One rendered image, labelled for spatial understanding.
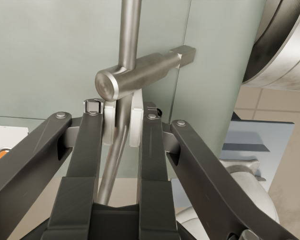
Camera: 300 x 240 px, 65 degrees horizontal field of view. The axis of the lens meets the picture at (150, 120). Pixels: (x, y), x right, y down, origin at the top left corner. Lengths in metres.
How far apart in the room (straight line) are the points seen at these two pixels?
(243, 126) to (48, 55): 0.79
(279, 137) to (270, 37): 0.72
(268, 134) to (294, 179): 1.46
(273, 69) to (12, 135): 0.33
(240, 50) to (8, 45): 0.23
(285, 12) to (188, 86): 0.15
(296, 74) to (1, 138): 0.38
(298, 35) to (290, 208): 2.42
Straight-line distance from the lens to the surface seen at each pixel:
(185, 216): 0.86
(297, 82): 0.41
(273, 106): 1.92
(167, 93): 0.26
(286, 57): 0.35
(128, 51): 0.16
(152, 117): 0.15
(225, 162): 0.92
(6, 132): 0.31
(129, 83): 0.16
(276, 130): 1.02
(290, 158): 2.27
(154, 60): 0.18
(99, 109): 0.16
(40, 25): 0.26
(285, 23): 0.34
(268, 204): 0.83
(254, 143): 1.01
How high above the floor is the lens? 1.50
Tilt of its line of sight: 63 degrees down
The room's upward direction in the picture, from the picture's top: 172 degrees clockwise
